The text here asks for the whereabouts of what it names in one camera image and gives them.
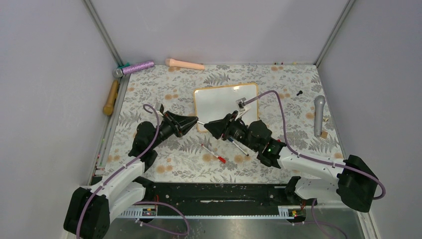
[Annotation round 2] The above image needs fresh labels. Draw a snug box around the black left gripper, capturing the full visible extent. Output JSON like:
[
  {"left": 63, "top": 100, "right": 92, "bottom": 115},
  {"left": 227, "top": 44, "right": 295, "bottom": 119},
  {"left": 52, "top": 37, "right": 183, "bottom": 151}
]
[{"left": 150, "top": 111, "right": 199, "bottom": 149}]

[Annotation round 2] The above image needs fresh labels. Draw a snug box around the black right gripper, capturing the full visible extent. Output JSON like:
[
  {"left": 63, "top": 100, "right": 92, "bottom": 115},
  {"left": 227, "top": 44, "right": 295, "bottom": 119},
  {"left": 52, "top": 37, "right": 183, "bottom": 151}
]
[{"left": 204, "top": 111, "right": 259, "bottom": 152}]

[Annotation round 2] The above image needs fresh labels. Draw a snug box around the yellow framed whiteboard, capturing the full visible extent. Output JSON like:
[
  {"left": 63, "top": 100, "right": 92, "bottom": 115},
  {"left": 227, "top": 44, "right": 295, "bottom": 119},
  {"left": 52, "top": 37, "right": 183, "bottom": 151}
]
[{"left": 194, "top": 83, "right": 258, "bottom": 123}]

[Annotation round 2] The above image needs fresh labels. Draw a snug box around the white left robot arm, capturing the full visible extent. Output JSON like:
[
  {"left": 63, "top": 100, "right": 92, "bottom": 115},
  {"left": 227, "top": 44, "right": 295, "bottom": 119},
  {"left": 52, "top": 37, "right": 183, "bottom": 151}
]
[{"left": 63, "top": 111, "right": 198, "bottom": 239}]

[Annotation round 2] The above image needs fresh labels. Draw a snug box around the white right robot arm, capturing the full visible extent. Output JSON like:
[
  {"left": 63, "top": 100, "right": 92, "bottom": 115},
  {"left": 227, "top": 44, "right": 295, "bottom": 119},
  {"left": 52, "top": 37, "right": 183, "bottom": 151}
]
[{"left": 204, "top": 111, "right": 378, "bottom": 213}]

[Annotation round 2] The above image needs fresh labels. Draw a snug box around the blue capped marker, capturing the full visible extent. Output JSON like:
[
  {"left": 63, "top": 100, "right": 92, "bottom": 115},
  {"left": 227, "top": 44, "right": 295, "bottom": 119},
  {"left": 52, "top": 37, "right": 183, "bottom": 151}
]
[{"left": 231, "top": 141, "right": 249, "bottom": 156}]

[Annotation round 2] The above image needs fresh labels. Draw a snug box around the red capped marker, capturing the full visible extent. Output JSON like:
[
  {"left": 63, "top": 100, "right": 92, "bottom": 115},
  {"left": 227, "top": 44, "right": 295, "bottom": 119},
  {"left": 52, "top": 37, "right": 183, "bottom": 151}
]
[{"left": 201, "top": 144, "right": 226, "bottom": 164}]

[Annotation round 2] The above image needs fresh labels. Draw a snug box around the pink toy microphone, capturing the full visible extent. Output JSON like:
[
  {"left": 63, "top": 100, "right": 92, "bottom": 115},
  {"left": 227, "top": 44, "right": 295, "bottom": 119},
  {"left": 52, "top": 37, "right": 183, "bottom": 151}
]
[{"left": 165, "top": 58, "right": 205, "bottom": 71}]

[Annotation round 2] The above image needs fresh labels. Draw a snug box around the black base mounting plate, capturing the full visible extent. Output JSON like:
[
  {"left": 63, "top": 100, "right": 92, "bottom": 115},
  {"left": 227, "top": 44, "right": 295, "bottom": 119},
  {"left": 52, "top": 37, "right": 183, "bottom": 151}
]
[{"left": 134, "top": 177, "right": 313, "bottom": 210}]

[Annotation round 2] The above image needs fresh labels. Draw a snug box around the floral patterned table mat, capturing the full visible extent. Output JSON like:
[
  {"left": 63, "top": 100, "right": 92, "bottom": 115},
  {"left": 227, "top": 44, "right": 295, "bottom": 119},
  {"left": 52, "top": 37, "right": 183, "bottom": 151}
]
[{"left": 103, "top": 65, "right": 343, "bottom": 183}]

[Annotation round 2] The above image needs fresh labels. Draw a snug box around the purple glitter toy microphone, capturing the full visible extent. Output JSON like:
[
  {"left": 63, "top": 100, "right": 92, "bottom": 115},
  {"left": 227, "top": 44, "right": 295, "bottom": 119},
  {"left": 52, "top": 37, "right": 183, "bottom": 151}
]
[{"left": 112, "top": 61, "right": 155, "bottom": 78}]

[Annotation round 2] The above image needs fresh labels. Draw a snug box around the silver toy microphone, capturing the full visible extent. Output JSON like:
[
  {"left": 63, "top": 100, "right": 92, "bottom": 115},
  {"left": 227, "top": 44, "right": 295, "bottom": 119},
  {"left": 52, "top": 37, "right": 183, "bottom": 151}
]
[{"left": 314, "top": 95, "right": 326, "bottom": 137}]

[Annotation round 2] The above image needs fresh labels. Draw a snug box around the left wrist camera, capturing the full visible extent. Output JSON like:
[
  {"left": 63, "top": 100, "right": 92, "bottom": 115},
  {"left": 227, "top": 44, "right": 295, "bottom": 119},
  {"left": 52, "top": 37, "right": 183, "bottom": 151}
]
[{"left": 154, "top": 103, "right": 164, "bottom": 114}]

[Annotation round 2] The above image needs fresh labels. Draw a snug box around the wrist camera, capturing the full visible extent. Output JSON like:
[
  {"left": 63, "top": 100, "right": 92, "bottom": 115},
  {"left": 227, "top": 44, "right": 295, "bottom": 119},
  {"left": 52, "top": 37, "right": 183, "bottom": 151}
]
[
  {"left": 235, "top": 97, "right": 247, "bottom": 112},
  {"left": 154, "top": 103, "right": 164, "bottom": 114}
]

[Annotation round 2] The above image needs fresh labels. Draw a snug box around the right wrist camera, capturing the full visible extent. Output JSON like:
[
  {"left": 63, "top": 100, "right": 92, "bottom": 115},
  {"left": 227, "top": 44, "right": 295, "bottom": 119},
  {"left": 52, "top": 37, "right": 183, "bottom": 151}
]
[{"left": 235, "top": 97, "right": 247, "bottom": 112}]

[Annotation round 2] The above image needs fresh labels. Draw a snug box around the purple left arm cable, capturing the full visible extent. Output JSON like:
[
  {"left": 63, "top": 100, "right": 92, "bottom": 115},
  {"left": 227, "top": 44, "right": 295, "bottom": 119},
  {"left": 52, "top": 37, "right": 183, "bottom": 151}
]
[{"left": 76, "top": 104, "right": 162, "bottom": 239}]

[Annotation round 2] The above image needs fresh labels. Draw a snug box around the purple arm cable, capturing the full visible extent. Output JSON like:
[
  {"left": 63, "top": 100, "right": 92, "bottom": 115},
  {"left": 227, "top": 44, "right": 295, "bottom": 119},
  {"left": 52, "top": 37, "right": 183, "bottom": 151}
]
[
  {"left": 76, "top": 104, "right": 162, "bottom": 239},
  {"left": 244, "top": 90, "right": 387, "bottom": 201}
]

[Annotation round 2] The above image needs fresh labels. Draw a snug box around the white slotted cable duct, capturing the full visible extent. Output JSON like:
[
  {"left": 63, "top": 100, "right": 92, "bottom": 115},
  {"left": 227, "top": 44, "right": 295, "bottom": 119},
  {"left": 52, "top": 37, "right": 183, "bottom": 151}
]
[{"left": 118, "top": 205, "right": 306, "bottom": 220}]

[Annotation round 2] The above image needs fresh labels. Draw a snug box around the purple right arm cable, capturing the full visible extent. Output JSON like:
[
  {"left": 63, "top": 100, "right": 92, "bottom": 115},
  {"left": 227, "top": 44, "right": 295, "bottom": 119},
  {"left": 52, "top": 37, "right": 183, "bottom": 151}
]
[{"left": 244, "top": 90, "right": 387, "bottom": 201}]

